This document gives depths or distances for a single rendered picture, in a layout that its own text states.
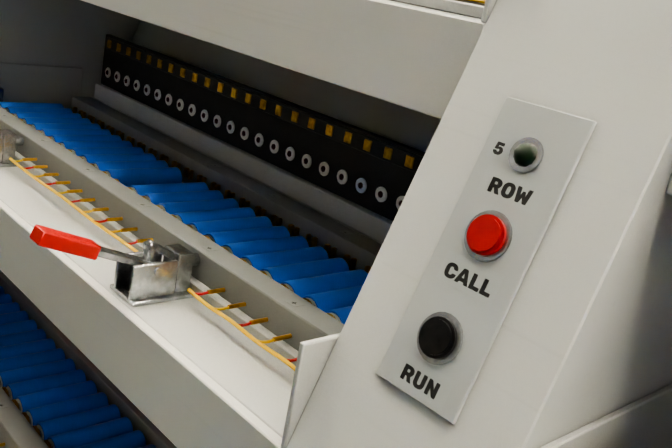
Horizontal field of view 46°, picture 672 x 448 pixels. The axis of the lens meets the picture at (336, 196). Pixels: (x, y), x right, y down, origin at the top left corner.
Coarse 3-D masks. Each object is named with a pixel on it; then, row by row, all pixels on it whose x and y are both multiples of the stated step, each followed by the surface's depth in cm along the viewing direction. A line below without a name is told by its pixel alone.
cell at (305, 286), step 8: (344, 272) 50; (352, 272) 50; (360, 272) 50; (296, 280) 47; (304, 280) 47; (312, 280) 47; (320, 280) 48; (328, 280) 48; (336, 280) 48; (344, 280) 49; (352, 280) 49; (360, 280) 50; (296, 288) 46; (304, 288) 47; (312, 288) 47; (320, 288) 47; (328, 288) 48; (336, 288) 48
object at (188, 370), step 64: (0, 64) 80; (192, 128) 72; (0, 192) 58; (320, 192) 60; (0, 256) 56; (64, 256) 49; (64, 320) 49; (128, 320) 43; (192, 320) 44; (128, 384) 43; (192, 384) 39; (256, 384) 39
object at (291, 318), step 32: (0, 128) 69; (32, 128) 68; (32, 160) 64; (64, 160) 61; (64, 192) 58; (96, 192) 57; (128, 192) 56; (96, 224) 53; (128, 224) 54; (160, 224) 51; (224, 256) 47; (224, 288) 46; (256, 288) 44; (256, 320) 43; (288, 320) 42; (320, 320) 41
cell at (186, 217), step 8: (232, 208) 58; (240, 208) 58; (248, 208) 59; (176, 216) 55; (184, 216) 55; (192, 216) 55; (200, 216) 55; (208, 216) 56; (216, 216) 56; (224, 216) 57; (232, 216) 57; (240, 216) 58; (248, 216) 58
